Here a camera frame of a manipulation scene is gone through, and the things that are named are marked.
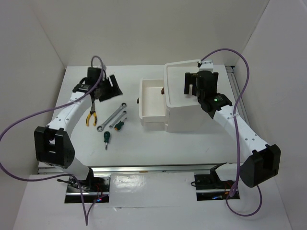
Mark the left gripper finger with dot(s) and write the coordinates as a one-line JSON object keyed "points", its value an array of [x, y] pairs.
{"points": [[108, 95], [113, 83]]}

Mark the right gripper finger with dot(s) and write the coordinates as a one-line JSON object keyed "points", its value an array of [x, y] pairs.
{"points": [[192, 90], [190, 78]]}

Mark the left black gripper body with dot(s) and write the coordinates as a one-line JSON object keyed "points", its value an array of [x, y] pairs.
{"points": [[105, 83]]}

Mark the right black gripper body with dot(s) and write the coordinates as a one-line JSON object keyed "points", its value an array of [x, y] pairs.
{"points": [[216, 75]]}

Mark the green orange stubby screwdriver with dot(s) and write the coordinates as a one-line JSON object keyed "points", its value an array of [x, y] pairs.
{"points": [[120, 124]]}

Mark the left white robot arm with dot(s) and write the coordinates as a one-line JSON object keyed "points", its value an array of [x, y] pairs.
{"points": [[53, 144]]}

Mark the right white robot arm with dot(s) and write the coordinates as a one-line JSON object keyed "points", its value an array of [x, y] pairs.
{"points": [[261, 159]]}

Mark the yellow black pliers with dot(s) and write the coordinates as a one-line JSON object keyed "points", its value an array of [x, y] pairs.
{"points": [[92, 113]]}

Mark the small silver ratchet wrench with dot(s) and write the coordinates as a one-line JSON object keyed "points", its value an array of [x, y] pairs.
{"points": [[118, 119]]}

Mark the white drawer cabinet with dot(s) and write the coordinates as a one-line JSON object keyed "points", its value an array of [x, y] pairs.
{"points": [[184, 113]]}

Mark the large silver ratchet wrench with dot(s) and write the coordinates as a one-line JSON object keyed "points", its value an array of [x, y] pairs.
{"points": [[101, 127]]}

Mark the white bottom drawer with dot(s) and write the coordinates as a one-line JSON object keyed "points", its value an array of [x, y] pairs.
{"points": [[154, 126]]}

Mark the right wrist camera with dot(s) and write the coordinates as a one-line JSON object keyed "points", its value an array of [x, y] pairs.
{"points": [[205, 65]]}

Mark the front aluminium rail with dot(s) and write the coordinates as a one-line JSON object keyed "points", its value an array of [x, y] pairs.
{"points": [[152, 168]]}

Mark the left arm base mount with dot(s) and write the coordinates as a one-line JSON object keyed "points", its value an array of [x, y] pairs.
{"points": [[99, 191]]}

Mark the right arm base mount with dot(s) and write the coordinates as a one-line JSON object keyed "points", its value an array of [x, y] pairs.
{"points": [[209, 187]]}

